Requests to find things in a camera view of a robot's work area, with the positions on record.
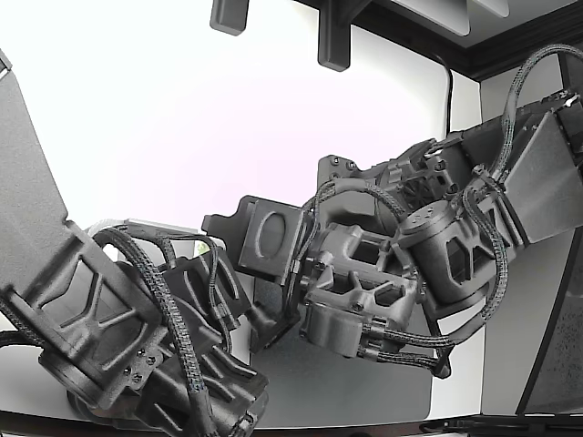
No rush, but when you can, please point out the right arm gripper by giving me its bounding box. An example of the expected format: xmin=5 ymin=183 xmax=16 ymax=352
xmin=200 ymin=194 xmax=318 ymax=284

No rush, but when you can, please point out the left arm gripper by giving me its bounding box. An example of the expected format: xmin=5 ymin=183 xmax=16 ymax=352
xmin=162 ymin=247 xmax=252 ymax=331

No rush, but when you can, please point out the dark grey rectangular mat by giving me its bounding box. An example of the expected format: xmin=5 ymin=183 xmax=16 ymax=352
xmin=249 ymin=277 xmax=437 ymax=421

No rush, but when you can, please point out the light grey panel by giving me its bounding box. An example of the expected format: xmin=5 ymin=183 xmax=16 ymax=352
xmin=471 ymin=0 xmax=511 ymax=19
xmin=390 ymin=0 xmax=471 ymax=37

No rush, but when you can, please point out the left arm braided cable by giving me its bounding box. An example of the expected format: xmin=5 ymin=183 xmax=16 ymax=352
xmin=88 ymin=225 xmax=220 ymax=437

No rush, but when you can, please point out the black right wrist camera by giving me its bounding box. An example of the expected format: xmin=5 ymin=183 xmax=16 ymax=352
xmin=248 ymin=300 xmax=302 ymax=352

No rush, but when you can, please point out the short black post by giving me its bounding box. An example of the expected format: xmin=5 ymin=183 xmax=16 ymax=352
xmin=209 ymin=0 xmax=251 ymax=36

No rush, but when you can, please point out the long black post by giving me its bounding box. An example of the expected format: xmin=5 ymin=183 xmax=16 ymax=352
xmin=317 ymin=0 xmax=353 ymax=73

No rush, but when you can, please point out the black rubber cable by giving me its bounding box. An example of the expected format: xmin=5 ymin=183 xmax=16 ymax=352
xmin=425 ymin=318 xmax=453 ymax=379
xmin=430 ymin=48 xmax=455 ymax=137

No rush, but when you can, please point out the black border frame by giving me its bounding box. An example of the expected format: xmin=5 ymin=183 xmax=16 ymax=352
xmin=291 ymin=0 xmax=583 ymax=83

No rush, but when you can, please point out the black cable with connector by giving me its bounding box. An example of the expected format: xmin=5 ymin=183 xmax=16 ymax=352
xmin=417 ymin=414 xmax=583 ymax=436

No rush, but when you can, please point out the black diagonal frame bar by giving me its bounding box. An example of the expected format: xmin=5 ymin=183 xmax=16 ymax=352
xmin=516 ymin=227 xmax=582 ymax=416

